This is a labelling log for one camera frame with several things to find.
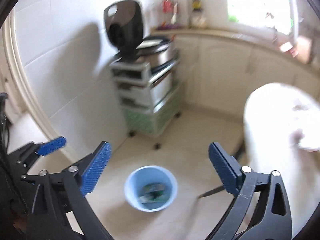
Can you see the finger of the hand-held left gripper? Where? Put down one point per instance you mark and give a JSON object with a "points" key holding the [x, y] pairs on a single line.
{"points": [[51, 146]]}

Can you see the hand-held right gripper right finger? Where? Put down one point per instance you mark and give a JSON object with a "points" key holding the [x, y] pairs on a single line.
{"points": [[221, 170]]}

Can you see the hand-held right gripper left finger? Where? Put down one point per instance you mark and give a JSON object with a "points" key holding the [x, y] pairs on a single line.
{"points": [[96, 170]]}

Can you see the blue plastic bin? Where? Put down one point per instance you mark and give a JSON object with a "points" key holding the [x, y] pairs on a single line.
{"points": [[132, 195]]}

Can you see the dining table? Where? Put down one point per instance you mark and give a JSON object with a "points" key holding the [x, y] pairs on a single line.
{"points": [[270, 135]]}

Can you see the green packet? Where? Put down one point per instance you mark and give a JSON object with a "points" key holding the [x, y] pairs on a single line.
{"points": [[155, 192]]}

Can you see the white rolling cart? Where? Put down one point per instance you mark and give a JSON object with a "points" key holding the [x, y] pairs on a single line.
{"points": [[140, 92]]}

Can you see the cream kitchen cabinets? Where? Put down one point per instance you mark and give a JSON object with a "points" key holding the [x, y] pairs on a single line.
{"points": [[225, 75]]}

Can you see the beige countertop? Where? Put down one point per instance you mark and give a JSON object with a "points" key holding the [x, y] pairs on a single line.
{"points": [[220, 33]]}

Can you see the wooden cutting board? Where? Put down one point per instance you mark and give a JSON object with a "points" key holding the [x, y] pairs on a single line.
{"points": [[306, 48]]}

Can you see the steel electric cooker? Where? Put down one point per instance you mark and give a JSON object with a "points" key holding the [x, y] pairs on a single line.
{"points": [[125, 17]]}

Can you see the bottle with yellow label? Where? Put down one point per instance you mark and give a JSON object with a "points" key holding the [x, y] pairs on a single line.
{"points": [[197, 12]]}

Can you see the red kitchen items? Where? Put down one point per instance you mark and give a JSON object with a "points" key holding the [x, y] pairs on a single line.
{"points": [[168, 10]]}

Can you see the window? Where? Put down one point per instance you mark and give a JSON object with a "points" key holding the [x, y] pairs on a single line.
{"points": [[250, 0]]}

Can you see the cream door frame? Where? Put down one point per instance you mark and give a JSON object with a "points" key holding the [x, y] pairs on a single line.
{"points": [[17, 80]]}

